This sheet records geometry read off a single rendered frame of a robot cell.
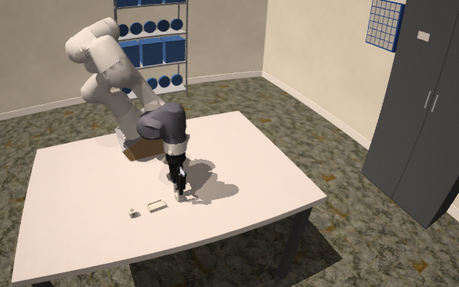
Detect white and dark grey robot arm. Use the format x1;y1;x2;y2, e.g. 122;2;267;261
65;17;190;155

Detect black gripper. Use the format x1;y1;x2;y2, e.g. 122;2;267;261
166;152;187;201

